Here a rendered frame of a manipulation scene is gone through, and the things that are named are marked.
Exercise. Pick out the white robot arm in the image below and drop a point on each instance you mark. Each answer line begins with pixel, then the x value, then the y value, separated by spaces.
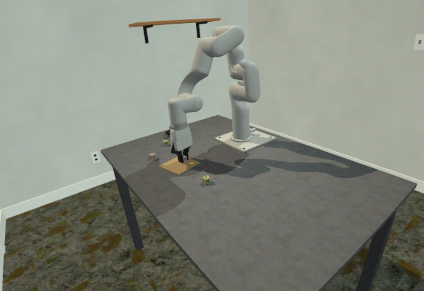
pixel 225 40

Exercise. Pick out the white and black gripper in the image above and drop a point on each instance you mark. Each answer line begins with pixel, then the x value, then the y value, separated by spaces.
pixel 181 140

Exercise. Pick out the tan flat mat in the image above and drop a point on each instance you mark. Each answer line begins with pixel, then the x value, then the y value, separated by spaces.
pixel 177 167

